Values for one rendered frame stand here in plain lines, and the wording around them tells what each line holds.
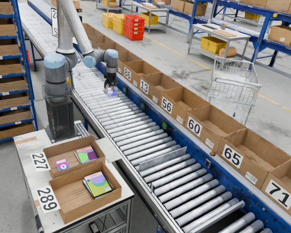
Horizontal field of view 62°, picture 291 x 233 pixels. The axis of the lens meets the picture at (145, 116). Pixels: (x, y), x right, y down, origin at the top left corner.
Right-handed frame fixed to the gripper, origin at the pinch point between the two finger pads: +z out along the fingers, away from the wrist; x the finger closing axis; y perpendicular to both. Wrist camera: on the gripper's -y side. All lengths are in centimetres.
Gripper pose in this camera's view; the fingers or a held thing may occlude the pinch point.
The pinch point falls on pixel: (110, 91)
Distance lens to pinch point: 212.7
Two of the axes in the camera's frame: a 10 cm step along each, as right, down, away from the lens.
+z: -1.1, 8.2, 5.6
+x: 8.6, -2.0, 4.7
